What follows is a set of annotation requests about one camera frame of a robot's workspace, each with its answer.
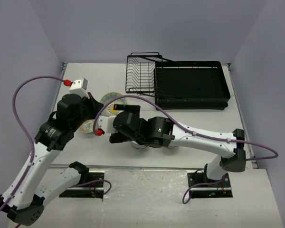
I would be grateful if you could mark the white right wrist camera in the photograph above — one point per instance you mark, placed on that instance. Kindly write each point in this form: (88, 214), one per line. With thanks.
(104, 125)

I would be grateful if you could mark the black wire dish rack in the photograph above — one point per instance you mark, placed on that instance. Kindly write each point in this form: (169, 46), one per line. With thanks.
(140, 67)

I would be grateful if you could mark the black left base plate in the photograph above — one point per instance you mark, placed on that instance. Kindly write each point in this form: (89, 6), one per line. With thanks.
(91, 191)

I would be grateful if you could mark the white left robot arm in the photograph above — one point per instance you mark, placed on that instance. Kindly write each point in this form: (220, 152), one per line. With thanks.
(25, 199)

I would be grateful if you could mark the white bowl front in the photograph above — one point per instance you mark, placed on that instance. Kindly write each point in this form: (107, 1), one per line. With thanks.
(137, 146)

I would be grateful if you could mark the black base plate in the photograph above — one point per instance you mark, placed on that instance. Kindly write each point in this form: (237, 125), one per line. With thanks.
(91, 191)
(220, 190)

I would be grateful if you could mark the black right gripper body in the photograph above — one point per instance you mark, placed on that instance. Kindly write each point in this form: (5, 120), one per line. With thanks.
(118, 137)

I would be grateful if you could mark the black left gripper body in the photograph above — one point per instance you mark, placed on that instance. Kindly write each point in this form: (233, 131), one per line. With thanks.
(89, 111)

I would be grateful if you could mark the white green floral bowl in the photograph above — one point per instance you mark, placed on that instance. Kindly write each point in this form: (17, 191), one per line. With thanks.
(87, 126)

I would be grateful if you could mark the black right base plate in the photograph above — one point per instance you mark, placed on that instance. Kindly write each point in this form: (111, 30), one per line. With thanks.
(220, 190)

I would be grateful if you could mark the beige floral bowl front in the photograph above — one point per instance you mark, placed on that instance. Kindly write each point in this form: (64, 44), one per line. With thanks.
(172, 147)

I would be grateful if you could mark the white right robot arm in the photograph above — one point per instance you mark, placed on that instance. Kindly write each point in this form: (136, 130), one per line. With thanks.
(159, 132)

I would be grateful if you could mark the yellow patterned bowl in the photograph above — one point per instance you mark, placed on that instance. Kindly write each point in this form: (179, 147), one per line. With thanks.
(108, 99)

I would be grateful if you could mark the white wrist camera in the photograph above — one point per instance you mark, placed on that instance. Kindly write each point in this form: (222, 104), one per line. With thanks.
(79, 87)
(104, 125)

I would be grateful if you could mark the black dish drying tray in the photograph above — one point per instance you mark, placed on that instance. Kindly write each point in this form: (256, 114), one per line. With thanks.
(181, 85)

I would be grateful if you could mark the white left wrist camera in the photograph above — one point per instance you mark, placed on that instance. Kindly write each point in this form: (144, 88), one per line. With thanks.
(79, 87)

